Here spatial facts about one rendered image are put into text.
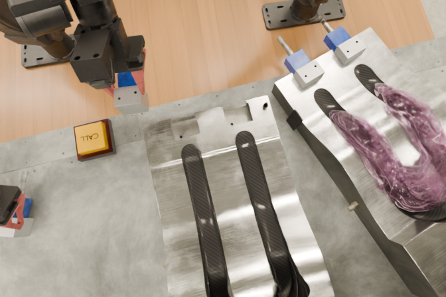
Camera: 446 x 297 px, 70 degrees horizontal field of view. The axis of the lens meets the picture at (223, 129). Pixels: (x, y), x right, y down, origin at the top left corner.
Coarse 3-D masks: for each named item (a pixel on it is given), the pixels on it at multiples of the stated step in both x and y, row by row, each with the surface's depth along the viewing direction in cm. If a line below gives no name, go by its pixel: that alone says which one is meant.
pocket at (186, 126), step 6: (174, 120) 65; (180, 120) 65; (186, 120) 65; (192, 120) 66; (174, 126) 66; (180, 126) 66; (186, 126) 66; (192, 126) 66; (174, 132) 65; (180, 132) 65; (186, 132) 65; (192, 132) 65; (198, 132) 65; (174, 138) 63; (180, 138) 65
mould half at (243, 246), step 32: (160, 128) 63; (224, 128) 63; (256, 128) 63; (160, 160) 61; (224, 160) 61; (160, 192) 60; (224, 192) 60; (288, 192) 60; (192, 224) 58; (224, 224) 58; (256, 224) 57; (288, 224) 57; (192, 256) 55; (256, 256) 54; (320, 256) 52; (192, 288) 52; (256, 288) 51; (320, 288) 51
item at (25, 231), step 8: (24, 176) 67; (24, 184) 67; (32, 200) 67; (24, 208) 65; (16, 216) 64; (24, 216) 65; (24, 224) 65; (32, 224) 67; (0, 232) 62; (8, 232) 62; (16, 232) 62; (24, 232) 65
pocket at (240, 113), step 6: (228, 108) 65; (234, 108) 65; (240, 108) 66; (246, 108) 66; (228, 114) 66; (234, 114) 66; (240, 114) 66; (246, 114) 66; (228, 120) 66; (234, 120) 66; (240, 120) 66; (246, 120) 66; (252, 120) 64; (228, 126) 66
